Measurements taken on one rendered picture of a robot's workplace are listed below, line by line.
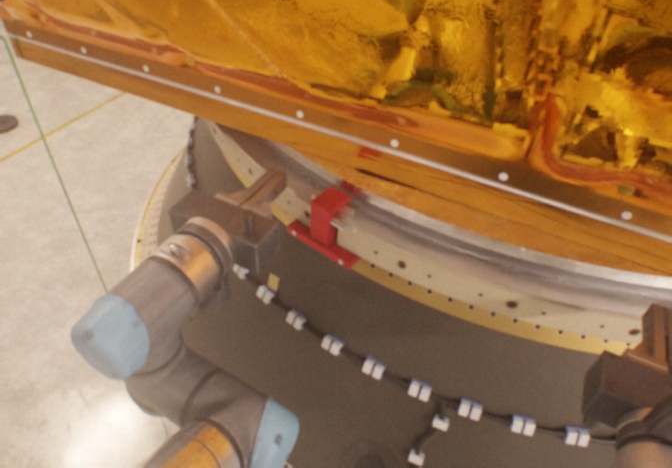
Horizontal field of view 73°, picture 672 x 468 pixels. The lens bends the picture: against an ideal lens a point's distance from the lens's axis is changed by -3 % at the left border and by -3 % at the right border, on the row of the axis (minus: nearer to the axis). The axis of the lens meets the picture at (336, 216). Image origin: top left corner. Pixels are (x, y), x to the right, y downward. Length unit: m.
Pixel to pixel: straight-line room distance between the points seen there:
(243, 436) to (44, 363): 2.40
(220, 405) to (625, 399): 0.38
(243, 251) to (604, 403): 0.40
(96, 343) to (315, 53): 0.41
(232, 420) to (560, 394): 0.50
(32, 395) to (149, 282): 2.30
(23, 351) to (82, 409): 0.52
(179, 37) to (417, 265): 0.47
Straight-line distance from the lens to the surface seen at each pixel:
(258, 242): 0.54
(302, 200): 0.73
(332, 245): 0.72
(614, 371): 0.52
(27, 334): 3.02
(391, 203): 0.68
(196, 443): 0.48
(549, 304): 0.67
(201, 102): 0.85
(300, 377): 0.90
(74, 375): 2.76
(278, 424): 0.51
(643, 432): 0.50
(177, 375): 0.56
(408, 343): 0.78
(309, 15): 0.61
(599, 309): 0.72
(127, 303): 0.49
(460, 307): 0.74
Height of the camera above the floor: 2.18
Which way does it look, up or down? 41 degrees down
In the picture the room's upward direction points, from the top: 4 degrees clockwise
